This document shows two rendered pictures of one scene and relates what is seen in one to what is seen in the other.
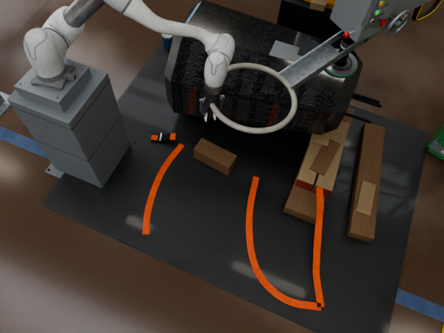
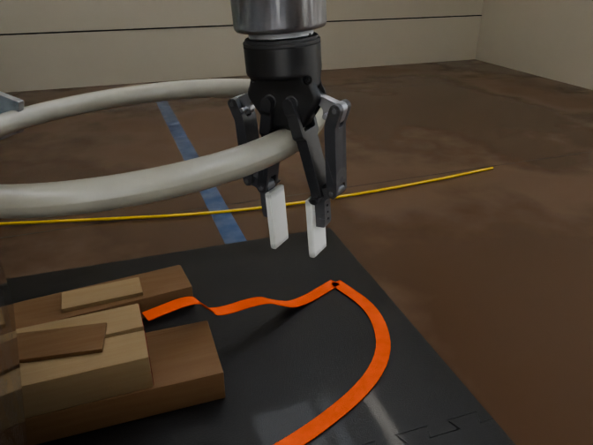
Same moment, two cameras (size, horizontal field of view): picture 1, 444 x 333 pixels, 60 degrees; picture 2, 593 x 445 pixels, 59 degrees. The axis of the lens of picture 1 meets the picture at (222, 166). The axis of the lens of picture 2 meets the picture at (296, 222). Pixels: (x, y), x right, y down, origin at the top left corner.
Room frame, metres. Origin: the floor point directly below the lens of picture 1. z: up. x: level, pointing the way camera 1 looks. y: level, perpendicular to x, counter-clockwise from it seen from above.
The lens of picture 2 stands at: (1.57, 0.50, 1.09)
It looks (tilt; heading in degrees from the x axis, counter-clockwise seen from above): 27 degrees down; 232
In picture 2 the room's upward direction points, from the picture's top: straight up
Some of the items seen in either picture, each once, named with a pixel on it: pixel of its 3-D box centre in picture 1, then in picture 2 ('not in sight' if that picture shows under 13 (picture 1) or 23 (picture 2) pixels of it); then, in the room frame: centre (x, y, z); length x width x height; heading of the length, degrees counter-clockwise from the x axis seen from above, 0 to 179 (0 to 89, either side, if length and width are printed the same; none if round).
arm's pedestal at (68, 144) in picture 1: (78, 126); not in sight; (1.38, 0.96, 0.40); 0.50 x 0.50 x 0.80; 72
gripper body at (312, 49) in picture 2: (212, 95); (285, 81); (1.25, 0.08, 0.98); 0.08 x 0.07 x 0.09; 112
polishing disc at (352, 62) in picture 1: (339, 62); not in sight; (1.73, -0.65, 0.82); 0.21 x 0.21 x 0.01
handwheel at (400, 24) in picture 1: (393, 19); not in sight; (1.70, -0.82, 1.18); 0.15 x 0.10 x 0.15; 127
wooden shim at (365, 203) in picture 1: (365, 197); (102, 294); (1.19, -1.02, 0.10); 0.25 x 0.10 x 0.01; 164
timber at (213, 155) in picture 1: (215, 156); not in sight; (1.43, 0.06, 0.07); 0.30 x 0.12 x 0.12; 65
